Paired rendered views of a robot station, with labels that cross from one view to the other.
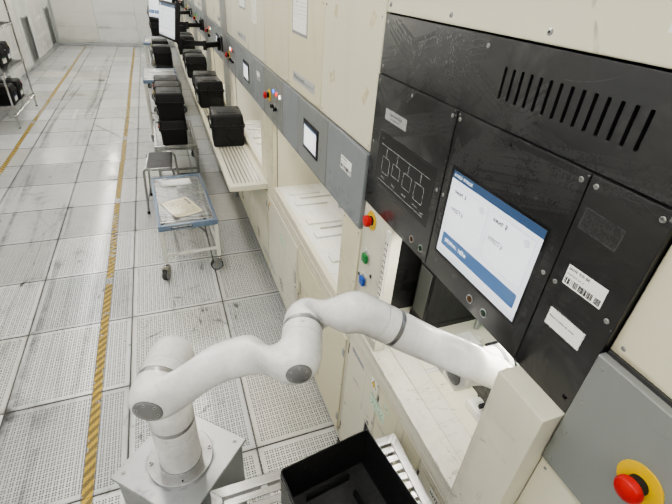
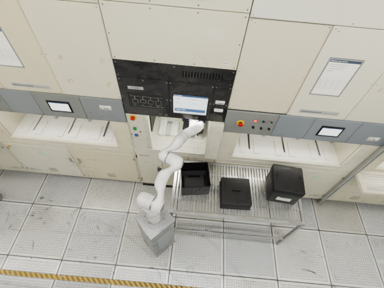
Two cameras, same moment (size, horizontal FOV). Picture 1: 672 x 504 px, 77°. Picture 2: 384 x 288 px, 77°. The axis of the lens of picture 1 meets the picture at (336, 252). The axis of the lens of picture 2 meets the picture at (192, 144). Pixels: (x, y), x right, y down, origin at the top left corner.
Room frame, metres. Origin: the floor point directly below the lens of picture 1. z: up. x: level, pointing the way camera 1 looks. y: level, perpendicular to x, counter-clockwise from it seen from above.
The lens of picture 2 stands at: (0.16, 1.01, 3.01)
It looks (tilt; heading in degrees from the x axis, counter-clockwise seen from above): 54 degrees down; 293
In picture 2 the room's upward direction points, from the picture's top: 5 degrees clockwise
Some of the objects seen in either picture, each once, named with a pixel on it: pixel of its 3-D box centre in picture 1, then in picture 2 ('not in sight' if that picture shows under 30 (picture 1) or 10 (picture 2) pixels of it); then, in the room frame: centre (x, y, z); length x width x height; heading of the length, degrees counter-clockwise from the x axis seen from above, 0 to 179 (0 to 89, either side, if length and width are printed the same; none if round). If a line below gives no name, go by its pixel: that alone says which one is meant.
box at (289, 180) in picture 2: not in sight; (283, 184); (-0.24, -0.43, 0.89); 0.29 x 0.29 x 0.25; 19
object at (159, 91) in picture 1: (169, 103); not in sight; (4.31, 1.79, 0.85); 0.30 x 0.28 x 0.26; 22
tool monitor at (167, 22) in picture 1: (190, 27); not in sight; (3.87, 1.34, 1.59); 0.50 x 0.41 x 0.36; 113
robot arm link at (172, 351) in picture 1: (169, 382); (148, 203); (0.76, 0.42, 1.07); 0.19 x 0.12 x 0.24; 3
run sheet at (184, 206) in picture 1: (181, 206); not in sight; (2.87, 1.21, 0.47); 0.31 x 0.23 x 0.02; 45
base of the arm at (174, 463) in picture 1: (177, 439); (153, 214); (0.72, 0.42, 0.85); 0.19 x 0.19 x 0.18
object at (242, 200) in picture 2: not in sight; (235, 192); (0.15, -0.15, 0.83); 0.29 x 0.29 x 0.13; 25
